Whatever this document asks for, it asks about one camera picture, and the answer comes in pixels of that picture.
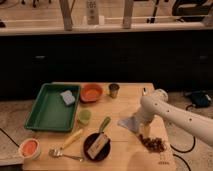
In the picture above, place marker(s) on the white bowl orange inside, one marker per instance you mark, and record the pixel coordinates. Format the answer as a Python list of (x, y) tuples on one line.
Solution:
[(29, 149)]

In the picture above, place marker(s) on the small green cup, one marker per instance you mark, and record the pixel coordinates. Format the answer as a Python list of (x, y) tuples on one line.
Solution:
[(84, 117)]

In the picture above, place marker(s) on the black pan green handle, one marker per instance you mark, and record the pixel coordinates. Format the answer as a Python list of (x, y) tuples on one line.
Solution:
[(106, 150)]

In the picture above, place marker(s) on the dark blue floor object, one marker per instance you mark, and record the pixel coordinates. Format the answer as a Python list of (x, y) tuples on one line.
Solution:
[(200, 99)]

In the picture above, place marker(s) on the wooden block in pan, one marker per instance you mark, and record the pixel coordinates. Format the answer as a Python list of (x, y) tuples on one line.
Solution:
[(98, 141)]

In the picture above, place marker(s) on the small metal cup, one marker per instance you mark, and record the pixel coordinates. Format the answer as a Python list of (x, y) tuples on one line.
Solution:
[(113, 89)]

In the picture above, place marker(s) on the red bowl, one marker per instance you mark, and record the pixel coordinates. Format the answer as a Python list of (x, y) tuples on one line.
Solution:
[(91, 93)]

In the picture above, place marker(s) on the green plastic tray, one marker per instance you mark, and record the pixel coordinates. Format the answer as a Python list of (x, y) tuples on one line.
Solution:
[(50, 112)]

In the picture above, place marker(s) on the grey towel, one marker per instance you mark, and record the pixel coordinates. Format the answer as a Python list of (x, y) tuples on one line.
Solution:
[(131, 123)]

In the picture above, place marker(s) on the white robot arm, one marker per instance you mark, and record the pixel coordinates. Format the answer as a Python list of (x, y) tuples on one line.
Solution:
[(156, 103)]

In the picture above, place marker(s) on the bunch of brown grapes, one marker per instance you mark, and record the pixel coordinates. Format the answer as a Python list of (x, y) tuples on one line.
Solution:
[(152, 145)]

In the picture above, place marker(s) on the yellow handled utensil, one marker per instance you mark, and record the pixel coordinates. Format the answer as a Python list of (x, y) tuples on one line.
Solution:
[(72, 138)]

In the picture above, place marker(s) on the blue grey sponge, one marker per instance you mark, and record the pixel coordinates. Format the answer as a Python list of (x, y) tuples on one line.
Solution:
[(68, 97)]

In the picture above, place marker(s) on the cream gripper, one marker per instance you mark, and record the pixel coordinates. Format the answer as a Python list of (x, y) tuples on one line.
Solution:
[(144, 128)]

